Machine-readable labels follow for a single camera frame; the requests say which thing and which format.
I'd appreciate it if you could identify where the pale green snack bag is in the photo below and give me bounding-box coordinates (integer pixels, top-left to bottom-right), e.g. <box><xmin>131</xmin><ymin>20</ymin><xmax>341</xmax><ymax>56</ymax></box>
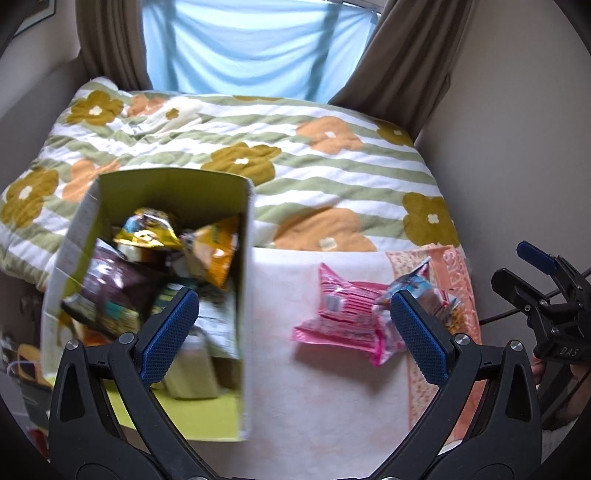
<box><xmin>150</xmin><ymin>278</ymin><xmax>240</xmax><ymax>360</ymax></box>

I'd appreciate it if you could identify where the framed houses picture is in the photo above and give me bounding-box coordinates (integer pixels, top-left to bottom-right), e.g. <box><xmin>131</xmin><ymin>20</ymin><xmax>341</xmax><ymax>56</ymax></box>
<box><xmin>15</xmin><ymin>0</ymin><xmax>56</xmax><ymax>36</ymax></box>

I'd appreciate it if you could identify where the left brown curtain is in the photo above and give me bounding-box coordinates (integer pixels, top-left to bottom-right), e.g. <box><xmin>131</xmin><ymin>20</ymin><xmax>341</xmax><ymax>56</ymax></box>
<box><xmin>75</xmin><ymin>0</ymin><xmax>152</xmax><ymax>91</ymax></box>

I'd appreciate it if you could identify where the floral striped duvet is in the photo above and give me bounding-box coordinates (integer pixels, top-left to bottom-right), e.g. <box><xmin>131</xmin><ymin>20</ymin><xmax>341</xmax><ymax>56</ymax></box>
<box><xmin>1</xmin><ymin>77</ymin><xmax>460</xmax><ymax>287</ymax></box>

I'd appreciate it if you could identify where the right brown curtain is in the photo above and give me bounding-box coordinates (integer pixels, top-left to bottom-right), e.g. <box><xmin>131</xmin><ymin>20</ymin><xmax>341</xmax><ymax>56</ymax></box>
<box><xmin>329</xmin><ymin>0</ymin><xmax>477</xmax><ymax>139</ymax></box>

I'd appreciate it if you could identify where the purple snack bag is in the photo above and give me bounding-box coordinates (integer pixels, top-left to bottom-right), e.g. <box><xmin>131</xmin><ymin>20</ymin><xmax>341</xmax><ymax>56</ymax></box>
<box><xmin>61</xmin><ymin>239</ymin><xmax>165</xmax><ymax>339</ymax></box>

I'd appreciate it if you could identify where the grey headboard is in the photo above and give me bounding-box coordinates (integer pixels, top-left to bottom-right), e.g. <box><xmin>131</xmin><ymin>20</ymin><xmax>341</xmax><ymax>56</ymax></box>
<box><xmin>1</xmin><ymin>56</ymin><xmax>89</xmax><ymax>189</ymax></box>

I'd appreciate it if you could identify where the brown curtain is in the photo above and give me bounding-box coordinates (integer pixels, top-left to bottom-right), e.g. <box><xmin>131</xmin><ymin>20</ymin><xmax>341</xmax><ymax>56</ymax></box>
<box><xmin>329</xmin><ymin>0</ymin><xmax>477</xmax><ymax>139</ymax></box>
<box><xmin>75</xmin><ymin>0</ymin><xmax>152</xmax><ymax>91</ymax></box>

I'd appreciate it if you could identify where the pink floral cloth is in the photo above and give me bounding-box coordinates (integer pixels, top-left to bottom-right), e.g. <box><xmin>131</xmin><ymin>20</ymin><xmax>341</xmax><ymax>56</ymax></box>
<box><xmin>385</xmin><ymin>244</ymin><xmax>488</xmax><ymax>446</ymax></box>

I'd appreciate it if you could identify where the right hand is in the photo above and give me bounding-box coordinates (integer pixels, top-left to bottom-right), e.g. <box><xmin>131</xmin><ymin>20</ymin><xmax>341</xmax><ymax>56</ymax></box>
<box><xmin>532</xmin><ymin>356</ymin><xmax>590</xmax><ymax>431</ymax></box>

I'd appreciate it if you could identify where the gold black snack bag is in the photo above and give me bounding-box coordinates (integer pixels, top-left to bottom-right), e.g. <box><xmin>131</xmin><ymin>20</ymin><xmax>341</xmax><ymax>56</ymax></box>
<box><xmin>113</xmin><ymin>208</ymin><xmax>182</xmax><ymax>250</ymax></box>

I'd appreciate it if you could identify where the yellow noodle snack bag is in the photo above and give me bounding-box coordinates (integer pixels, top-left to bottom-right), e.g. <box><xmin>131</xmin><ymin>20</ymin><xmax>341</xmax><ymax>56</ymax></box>
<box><xmin>180</xmin><ymin>215</ymin><xmax>240</xmax><ymax>289</ymax></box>

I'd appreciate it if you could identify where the green cardboard box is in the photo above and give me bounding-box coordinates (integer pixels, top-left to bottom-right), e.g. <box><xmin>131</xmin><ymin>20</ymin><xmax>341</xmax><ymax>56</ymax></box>
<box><xmin>40</xmin><ymin>167</ymin><xmax>257</xmax><ymax>443</ymax></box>

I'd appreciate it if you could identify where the blue window cloth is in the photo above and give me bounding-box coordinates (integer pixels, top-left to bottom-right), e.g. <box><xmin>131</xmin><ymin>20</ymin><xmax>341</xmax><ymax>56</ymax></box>
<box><xmin>142</xmin><ymin>1</ymin><xmax>380</xmax><ymax>103</ymax></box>

